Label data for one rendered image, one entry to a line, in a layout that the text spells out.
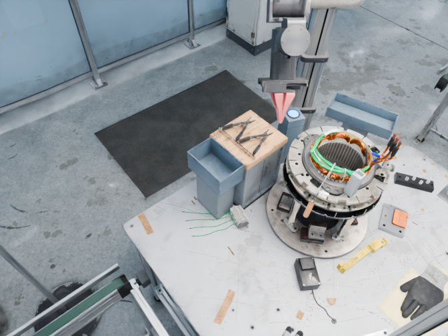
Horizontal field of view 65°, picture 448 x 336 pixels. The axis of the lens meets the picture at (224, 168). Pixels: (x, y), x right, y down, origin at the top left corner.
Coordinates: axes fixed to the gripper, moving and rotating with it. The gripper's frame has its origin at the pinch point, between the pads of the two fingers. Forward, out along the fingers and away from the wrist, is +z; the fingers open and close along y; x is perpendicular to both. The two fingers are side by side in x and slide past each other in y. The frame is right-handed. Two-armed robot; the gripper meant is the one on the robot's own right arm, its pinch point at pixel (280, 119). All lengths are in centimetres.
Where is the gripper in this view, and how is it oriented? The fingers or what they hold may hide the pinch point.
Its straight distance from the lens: 83.3
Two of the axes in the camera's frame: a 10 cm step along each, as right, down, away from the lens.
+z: 0.0, 9.4, 3.4
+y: 10.0, -0.2, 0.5
